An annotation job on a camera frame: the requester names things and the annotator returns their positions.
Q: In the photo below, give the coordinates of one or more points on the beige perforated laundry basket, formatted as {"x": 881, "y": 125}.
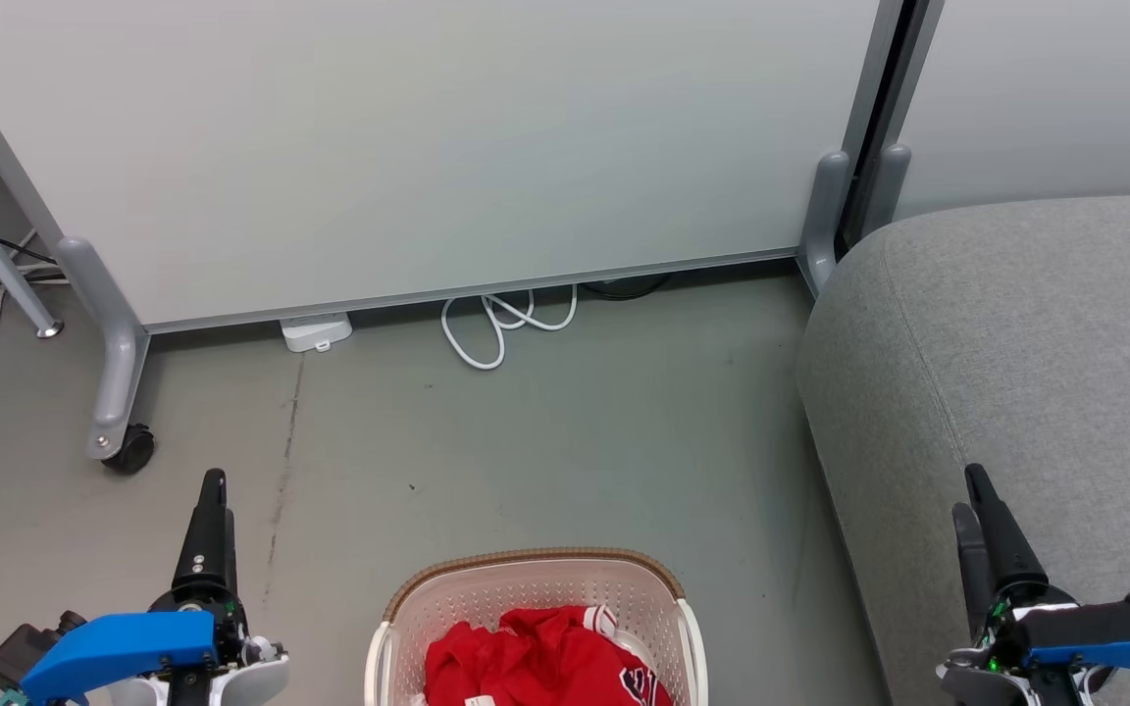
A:
{"x": 526, "y": 588}

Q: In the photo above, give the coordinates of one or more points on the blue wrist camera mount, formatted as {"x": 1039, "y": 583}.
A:
{"x": 119, "y": 652}
{"x": 1129, "y": 652}

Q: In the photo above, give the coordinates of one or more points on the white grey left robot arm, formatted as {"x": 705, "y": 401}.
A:
{"x": 266, "y": 677}

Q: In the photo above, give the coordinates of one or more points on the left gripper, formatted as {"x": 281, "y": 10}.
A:
{"x": 200, "y": 595}

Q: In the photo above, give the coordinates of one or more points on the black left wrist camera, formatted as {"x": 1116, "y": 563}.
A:
{"x": 21, "y": 657}

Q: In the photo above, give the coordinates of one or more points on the white partition panel grey frame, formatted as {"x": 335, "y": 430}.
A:
{"x": 428, "y": 147}
{"x": 1046, "y": 98}

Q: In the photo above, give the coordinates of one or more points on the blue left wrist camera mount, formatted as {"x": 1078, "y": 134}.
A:
{"x": 119, "y": 652}

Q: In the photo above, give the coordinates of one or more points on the black caster wheel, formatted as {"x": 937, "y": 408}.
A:
{"x": 131, "y": 451}

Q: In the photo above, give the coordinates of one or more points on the grey fabric sofa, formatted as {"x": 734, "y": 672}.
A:
{"x": 1016, "y": 373}

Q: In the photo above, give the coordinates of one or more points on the white power adapter box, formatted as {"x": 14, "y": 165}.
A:
{"x": 315, "y": 331}

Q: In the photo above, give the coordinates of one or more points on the grey partition leg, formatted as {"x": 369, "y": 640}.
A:
{"x": 887, "y": 186}
{"x": 112, "y": 324}
{"x": 825, "y": 216}

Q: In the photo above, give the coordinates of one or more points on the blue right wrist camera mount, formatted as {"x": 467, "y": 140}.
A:
{"x": 1129, "y": 652}

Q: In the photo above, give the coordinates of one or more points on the red garment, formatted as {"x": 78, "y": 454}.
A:
{"x": 536, "y": 662}

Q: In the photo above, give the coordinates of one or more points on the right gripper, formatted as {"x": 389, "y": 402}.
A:
{"x": 1011, "y": 613}

